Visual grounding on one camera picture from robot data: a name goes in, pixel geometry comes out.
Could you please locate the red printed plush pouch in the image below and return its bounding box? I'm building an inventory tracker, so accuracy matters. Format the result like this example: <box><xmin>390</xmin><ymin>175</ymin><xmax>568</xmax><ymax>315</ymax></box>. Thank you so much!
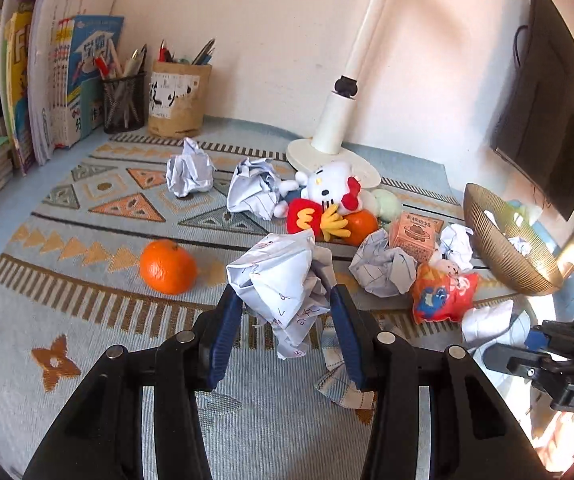
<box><xmin>411</xmin><ymin>262</ymin><xmax>480</xmax><ymax>325</ymax></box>

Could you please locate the kraft paper pen holder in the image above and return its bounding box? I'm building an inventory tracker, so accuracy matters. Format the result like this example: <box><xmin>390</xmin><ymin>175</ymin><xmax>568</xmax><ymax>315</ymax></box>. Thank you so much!
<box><xmin>147</xmin><ymin>59</ymin><xmax>213</xmax><ymax>139</ymax></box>

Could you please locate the orange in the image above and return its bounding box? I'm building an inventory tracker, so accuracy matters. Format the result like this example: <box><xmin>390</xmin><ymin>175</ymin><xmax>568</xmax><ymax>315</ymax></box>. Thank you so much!
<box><xmin>324</xmin><ymin>209</ymin><xmax>380</xmax><ymax>246</ymax></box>
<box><xmin>139</xmin><ymin>240</ymin><xmax>199</xmax><ymax>296</ymax></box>

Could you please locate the crumpled white paper ball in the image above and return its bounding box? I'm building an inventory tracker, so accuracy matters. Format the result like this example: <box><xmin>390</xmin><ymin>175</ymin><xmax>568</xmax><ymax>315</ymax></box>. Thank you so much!
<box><xmin>348</xmin><ymin>228</ymin><xmax>418</xmax><ymax>298</ymax></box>
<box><xmin>437</xmin><ymin>223</ymin><xmax>475</xmax><ymax>271</ymax></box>
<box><xmin>165</xmin><ymin>137</ymin><xmax>216</xmax><ymax>197</ymax></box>
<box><xmin>227</xmin><ymin>157</ymin><xmax>298</xmax><ymax>221</ymax></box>
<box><xmin>461</xmin><ymin>299</ymin><xmax>515</xmax><ymax>348</ymax></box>

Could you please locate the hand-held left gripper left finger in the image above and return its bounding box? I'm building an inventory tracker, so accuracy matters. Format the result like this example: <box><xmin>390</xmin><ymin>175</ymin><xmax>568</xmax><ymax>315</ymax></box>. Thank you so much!
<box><xmin>22</xmin><ymin>285</ymin><xmax>245</xmax><ymax>480</ymax></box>

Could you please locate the black monitor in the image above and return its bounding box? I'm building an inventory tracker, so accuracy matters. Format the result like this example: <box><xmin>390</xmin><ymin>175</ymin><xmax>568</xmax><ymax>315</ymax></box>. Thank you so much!
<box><xmin>490</xmin><ymin>0</ymin><xmax>574</xmax><ymax>223</ymax></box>

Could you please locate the row of upright books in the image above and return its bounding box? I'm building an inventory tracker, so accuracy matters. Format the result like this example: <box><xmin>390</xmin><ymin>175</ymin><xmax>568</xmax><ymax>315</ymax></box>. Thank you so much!
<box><xmin>0</xmin><ymin>0</ymin><xmax>125</xmax><ymax>176</ymax></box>

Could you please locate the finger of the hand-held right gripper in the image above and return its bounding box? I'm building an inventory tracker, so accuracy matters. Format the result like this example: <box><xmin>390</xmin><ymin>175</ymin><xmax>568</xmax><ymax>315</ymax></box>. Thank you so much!
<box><xmin>524</xmin><ymin>320</ymin><xmax>574</xmax><ymax>351</ymax></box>
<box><xmin>482</xmin><ymin>342</ymin><xmax>543</xmax><ymax>381</ymax></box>

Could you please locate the patterned woven table mat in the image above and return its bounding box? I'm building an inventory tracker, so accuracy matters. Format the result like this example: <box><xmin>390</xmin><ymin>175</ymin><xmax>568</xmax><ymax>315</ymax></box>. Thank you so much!
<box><xmin>0</xmin><ymin>132</ymin><xmax>533</xmax><ymax>480</ymax></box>

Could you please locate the large lined paper ball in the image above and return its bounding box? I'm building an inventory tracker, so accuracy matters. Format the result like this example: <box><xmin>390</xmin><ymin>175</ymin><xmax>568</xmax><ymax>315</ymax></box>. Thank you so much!
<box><xmin>226</xmin><ymin>232</ymin><xmax>335</xmax><ymax>361</ymax></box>

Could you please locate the bunch of pens and pencils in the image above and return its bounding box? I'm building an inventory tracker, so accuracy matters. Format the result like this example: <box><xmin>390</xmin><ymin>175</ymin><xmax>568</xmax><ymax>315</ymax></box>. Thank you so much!
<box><xmin>158</xmin><ymin>37</ymin><xmax>217</xmax><ymax>66</ymax></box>
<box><xmin>94</xmin><ymin>42</ymin><xmax>149</xmax><ymax>81</ymax></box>

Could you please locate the black mesh pen holder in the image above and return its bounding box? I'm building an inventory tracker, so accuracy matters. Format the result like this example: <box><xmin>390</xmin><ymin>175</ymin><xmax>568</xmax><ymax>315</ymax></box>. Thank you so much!
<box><xmin>101</xmin><ymin>71</ymin><xmax>148</xmax><ymax>135</ymax></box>

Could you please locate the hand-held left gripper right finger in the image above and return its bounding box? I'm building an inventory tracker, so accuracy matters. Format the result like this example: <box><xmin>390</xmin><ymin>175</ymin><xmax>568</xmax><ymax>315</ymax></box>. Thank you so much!
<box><xmin>329</xmin><ymin>284</ymin><xmax>550</xmax><ymax>480</ymax></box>

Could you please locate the white cat plush toy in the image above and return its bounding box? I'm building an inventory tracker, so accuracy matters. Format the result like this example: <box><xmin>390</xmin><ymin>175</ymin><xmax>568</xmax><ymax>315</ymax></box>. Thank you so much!
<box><xmin>273</xmin><ymin>160</ymin><xmax>363</xmax><ymax>243</ymax></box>

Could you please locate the black cable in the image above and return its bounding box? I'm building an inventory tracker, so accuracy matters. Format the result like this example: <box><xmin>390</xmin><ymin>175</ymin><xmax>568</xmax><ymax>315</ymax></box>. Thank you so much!
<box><xmin>513</xmin><ymin>25</ymin><xmax>530</xmax><ymax>68</ymax></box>

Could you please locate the pink cardboard box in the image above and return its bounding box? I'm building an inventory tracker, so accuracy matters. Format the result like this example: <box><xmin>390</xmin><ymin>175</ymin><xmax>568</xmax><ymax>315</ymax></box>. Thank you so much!
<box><xmin>387</xmin><ymin>211</ymin><xmax>443</xmax><ymax>265</ymax></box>

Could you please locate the white desk lamp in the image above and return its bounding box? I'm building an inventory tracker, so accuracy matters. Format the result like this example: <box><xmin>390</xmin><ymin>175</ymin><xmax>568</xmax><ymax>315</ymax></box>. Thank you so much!
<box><xmin>286</xmin><ymin>0</ymin><xmax>498</xmax><ymax>188</ymax></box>

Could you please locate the flat lined paper scrap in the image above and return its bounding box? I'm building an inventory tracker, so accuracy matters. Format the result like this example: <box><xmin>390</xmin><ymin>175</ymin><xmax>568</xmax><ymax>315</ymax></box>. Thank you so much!
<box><xmin>314</xmin><ymin>320</ymin><xmax>375</xmax><ymax>408</ymax></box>

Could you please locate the gold ribbed bowl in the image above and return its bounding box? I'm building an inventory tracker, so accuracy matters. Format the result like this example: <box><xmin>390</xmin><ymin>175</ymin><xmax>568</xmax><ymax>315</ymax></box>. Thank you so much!
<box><xmin>463</xmin><ymin>182</ymin><xmax>574</xmax><ymax>297</ymax></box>

